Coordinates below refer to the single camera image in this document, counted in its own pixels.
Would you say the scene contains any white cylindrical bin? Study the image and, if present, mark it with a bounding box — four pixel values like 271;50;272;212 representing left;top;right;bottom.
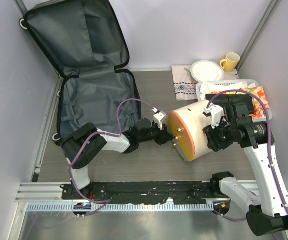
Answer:
168;100;212;162

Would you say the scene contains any aluminium rail frame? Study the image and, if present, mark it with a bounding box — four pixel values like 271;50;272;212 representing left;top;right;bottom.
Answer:
15;179;288;203

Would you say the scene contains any white plastic mesh basket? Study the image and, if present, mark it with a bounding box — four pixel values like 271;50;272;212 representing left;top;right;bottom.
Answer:
196;79;273;120

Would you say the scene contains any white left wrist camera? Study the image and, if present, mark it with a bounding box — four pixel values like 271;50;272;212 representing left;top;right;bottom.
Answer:
153;110;167;130

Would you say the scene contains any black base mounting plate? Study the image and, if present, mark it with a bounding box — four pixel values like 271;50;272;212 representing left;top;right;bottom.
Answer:
61;180;241;206

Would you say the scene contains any black white space suitcase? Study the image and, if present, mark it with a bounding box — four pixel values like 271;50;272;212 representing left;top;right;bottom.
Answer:
19;0;141;145

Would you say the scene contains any white slotted cable duct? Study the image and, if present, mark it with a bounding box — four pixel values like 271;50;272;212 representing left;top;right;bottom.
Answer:
26;200;213;213

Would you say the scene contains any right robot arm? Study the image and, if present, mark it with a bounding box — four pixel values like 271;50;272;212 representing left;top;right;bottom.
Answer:
203;103;288;237

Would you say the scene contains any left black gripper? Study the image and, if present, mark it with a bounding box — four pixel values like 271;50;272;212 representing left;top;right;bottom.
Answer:
138;121;174;146

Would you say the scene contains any patterned cloth napkin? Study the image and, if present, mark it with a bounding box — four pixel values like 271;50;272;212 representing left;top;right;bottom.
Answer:
171;65;237;101

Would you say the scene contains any yellow mug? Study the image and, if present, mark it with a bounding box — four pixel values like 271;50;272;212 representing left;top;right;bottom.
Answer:
219;52;240;72

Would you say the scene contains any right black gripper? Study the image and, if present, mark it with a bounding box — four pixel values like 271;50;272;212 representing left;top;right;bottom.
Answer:
204;118;236;152

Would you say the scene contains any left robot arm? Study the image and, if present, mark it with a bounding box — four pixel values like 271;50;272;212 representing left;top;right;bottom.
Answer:
61;118;173;201

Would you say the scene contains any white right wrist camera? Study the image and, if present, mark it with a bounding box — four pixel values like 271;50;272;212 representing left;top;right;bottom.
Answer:
203;103;224;129

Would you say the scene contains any white round plate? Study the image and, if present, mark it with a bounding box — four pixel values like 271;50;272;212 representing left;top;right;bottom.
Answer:
190;60;225;82

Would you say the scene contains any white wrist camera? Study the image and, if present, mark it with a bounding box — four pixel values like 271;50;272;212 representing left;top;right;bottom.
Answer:
203;103;224;129
153;110;167;130

